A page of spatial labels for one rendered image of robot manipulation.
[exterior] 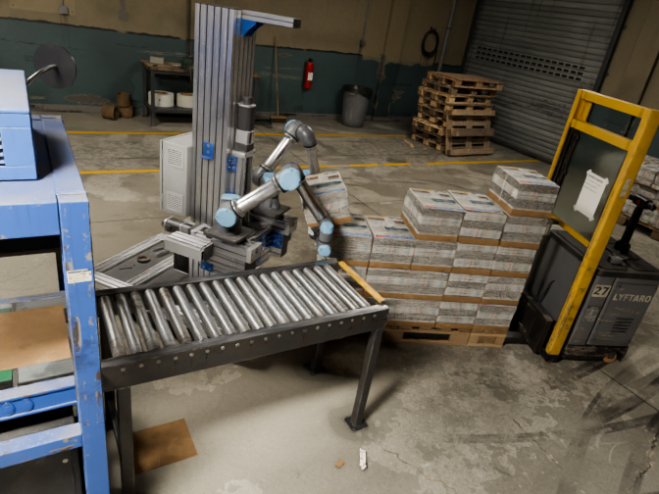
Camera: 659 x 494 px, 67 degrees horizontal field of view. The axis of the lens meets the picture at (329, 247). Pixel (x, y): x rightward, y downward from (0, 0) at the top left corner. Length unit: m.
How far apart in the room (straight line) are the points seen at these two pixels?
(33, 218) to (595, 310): 3.48
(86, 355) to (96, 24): 7.62
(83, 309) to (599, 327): 3.43
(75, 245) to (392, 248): 2.18
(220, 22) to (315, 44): 7.28
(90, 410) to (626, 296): 3.41
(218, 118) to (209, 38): 0.43
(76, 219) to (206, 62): 1.73
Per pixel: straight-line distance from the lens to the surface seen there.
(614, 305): 4.05
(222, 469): 2.73
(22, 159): 1.64
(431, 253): 3.38
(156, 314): 2.32
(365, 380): 2.77
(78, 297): 1.64
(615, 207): 3.57
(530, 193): 3.46
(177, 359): 2.12
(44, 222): 1.52
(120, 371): 2.09
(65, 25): 8.99
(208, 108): 3.08
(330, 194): 3.09
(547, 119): 10.69
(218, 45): 3.00
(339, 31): 10.43
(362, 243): 3.20
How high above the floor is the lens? 2.12
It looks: 26 degrees down
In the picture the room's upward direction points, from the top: 9 degrees clockwise
